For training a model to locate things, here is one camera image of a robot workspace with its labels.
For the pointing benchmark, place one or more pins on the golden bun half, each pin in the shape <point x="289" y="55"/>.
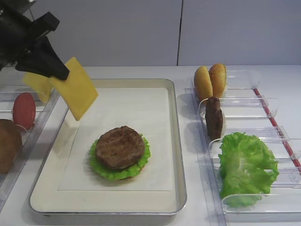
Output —
<point x="218" y="77"/>
<point x="202" y="83"/>

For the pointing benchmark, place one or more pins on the green lettuce leaf in rack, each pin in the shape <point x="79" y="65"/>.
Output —
<point x="248" y="168"/>

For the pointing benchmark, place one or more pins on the clear divider rack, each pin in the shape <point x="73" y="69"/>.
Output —
<point x="8" y="94"/>
<point x="248" y="110"/>

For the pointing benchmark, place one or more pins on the cream metal baking tray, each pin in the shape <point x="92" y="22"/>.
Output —
<point x="46" y="198"/>

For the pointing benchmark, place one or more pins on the brown top bun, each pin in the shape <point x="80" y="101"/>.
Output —
<point x="10" y="144"/>

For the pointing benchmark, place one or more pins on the white parchment paper sheet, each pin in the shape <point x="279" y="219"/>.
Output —
<point x="144" y="110"/>

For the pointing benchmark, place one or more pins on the upright brown meat patty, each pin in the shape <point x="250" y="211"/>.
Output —
<point x="214" y="118"/>

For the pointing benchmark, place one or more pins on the bottom bun on tray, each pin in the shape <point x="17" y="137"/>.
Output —
<point x="138" y="175"/>

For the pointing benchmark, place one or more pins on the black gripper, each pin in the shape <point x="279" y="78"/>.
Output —
<point x="24" y="42"/>

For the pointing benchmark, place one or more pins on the green lettuce leaf on tray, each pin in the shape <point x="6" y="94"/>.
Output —
<point x="97" y="166"/>

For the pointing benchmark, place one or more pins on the golden bun half left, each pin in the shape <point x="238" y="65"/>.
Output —
<point x="202" y="83"/>

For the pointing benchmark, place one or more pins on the golden bun half right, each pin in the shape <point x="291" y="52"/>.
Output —
<point x="218" y="77"/>

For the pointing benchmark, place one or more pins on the clear right divider rack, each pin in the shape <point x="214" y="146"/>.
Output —
<point x="248" y="110"/>

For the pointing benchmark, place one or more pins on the brown meat patty on tray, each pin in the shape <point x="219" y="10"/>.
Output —
<point x="119" y="148"/>

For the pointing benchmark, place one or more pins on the yellow cheese slice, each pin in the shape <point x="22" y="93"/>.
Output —
<point x="40" y="84"/>
<point x="77" y="90"/>

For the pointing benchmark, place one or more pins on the red tomato slice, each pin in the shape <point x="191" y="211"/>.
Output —
<point x="24" y="110"/>

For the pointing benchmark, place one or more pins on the clear left divider rack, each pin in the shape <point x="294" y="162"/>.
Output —
<point x="8" y="94"/>

